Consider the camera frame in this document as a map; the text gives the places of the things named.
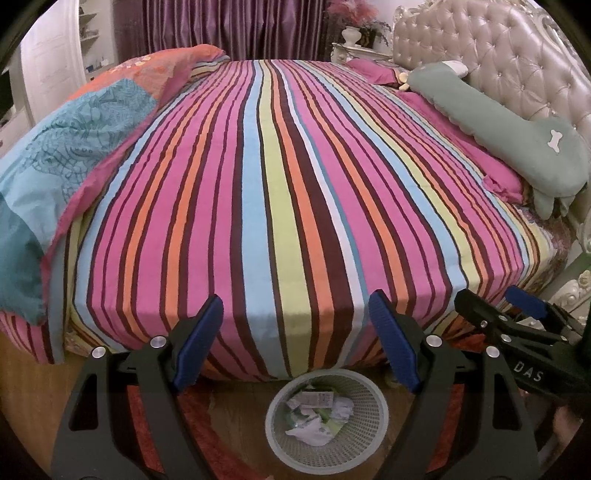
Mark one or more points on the white mesh wastebasket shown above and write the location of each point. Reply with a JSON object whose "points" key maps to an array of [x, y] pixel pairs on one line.
{"points": [[281, 443]]}

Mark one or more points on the white shelf cabinet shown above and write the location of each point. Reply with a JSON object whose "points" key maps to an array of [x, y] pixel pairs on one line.
{"points": [[46, 60]]}

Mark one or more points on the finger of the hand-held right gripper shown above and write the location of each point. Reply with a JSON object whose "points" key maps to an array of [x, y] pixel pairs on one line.
{"points": [[498, 330], [528, 304]]}

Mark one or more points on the yellow plush toy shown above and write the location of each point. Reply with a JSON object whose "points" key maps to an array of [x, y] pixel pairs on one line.
{"points": [[404, 81]]}

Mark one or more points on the cream carved bedside cabinet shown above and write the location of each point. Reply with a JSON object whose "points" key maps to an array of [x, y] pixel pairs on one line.
{"points": [[577, 290]]}

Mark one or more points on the pink pillow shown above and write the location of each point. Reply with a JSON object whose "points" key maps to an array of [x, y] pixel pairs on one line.
{"points": [[374, 71], [480, 161]]}

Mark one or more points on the pink feathery flowers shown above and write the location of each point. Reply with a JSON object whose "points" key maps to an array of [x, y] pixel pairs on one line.
{"points": [[351, 11]]}

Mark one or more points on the green bone-shaped pillow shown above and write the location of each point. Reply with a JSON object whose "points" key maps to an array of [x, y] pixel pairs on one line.
{"points": [[508, 124]]}

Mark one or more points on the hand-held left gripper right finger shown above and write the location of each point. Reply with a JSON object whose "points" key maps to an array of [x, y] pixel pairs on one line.
{"points": [[395, 346]]}

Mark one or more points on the white ornate nightstand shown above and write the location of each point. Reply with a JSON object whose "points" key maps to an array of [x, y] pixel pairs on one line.
{"points": [[360, 53]]}

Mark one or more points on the white vase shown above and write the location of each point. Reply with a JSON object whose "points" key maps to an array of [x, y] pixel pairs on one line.
{"points": [[352, 36]]}

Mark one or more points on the white plastic bag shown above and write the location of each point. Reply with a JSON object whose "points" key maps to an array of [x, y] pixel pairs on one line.
{"points": [[307, 431]]}

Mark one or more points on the dark green plant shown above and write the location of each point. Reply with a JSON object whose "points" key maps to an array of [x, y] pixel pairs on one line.
{"points": [[374, 34]]}

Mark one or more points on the colourful striped rug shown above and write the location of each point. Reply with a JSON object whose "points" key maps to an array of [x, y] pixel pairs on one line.
{"points": [[295, 230]]}

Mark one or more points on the blue and orange quilt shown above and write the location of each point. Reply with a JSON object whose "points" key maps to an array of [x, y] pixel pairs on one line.
{"points": [[69, 152]]}

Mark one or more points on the purple curtain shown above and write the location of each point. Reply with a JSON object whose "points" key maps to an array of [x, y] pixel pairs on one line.
{"points": [[221, 27]]}

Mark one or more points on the tufted beige headboard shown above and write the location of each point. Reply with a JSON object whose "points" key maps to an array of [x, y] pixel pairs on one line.
{"points": [[508, 41]]}

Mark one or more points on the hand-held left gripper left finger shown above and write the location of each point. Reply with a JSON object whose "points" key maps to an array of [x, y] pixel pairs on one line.
{"points": [[198, 346]]}

